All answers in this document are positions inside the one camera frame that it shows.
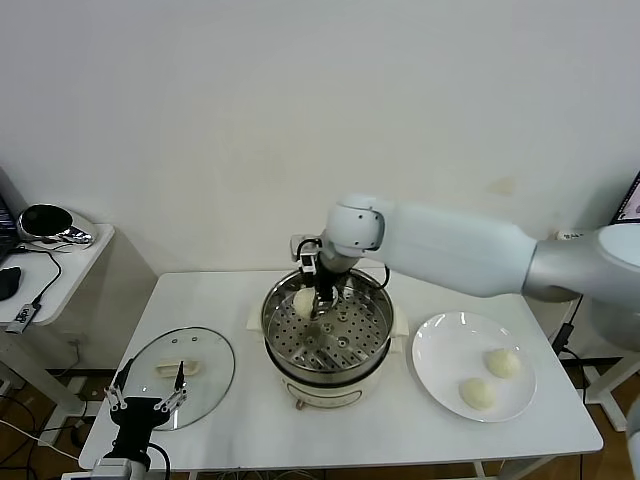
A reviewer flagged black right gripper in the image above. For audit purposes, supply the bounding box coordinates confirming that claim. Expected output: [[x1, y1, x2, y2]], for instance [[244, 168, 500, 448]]
[[309, 267, 341, 322]]

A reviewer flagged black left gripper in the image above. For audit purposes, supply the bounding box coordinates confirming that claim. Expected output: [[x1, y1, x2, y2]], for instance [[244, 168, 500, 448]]
[[102, 357, 190, 460]]

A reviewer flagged white steamed baozi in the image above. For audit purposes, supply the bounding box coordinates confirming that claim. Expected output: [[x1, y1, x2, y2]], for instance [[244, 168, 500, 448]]
[[458, 377, 498, 412], [483, 348, 522, 380], [292, 288, 317, 318]]

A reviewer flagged round glass pot lid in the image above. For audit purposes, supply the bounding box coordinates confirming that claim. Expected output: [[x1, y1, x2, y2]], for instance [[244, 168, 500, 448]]
[[119, 327, 236, 431]]

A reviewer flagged stainless steel steamer basket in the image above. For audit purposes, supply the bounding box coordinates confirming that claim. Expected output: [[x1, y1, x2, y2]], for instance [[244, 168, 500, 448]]
[[248, 263, 409, 385]]

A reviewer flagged cream electric cooker pot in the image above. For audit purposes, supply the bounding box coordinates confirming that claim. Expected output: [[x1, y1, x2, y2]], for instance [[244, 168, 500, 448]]
[[263, 334, 404, 412]]

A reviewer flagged white side desk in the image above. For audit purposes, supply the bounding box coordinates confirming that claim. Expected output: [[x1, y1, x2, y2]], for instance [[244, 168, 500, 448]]
[[0, 222, 159, 446], [552, 227, 640, 434]]

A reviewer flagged round white plate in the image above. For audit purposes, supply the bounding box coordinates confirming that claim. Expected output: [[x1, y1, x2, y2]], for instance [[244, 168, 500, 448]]
[[411, 312, 538, 425]]

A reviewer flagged small grey usb adapter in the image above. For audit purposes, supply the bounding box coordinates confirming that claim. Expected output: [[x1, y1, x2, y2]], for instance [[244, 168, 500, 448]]
[[4, 302, 41, 335]]

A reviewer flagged black computer mouse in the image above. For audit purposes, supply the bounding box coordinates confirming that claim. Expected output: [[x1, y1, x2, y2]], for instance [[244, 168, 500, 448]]
[[0, 267, 24, 302]]

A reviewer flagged chrome and black device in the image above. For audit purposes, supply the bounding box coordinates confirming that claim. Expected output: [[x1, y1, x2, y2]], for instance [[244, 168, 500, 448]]
[[17, 203, 97, 250]]

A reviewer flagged grey laptop with lit screen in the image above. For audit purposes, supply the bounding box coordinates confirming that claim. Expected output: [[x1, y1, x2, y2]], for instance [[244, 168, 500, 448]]
[[610, 172, 640, 226]]

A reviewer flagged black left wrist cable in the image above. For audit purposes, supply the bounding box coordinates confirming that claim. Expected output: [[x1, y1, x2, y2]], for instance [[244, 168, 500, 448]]
[[149, 442, 171, 476]]

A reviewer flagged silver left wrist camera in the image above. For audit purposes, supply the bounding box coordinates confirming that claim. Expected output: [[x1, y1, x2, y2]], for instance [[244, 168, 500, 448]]
[[92, 459, 132, 480]]

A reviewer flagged black floor cable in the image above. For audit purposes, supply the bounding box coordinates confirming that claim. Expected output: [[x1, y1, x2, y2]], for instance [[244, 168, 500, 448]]
[[559, 347, 601, 404], [0, 394, 56, 436]]

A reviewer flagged white floor cable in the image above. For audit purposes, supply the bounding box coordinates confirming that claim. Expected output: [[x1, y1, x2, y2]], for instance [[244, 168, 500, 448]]
[[0, 419, 81, 464]]

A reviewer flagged black desk cable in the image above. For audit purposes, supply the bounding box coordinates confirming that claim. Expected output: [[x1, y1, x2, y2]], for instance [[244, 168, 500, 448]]
[[12, 244, 64, 306]]

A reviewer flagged laptop charger cable with adapter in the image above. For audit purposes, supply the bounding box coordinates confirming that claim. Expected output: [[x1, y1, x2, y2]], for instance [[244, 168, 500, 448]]
[[552, 294, 584, 354]]

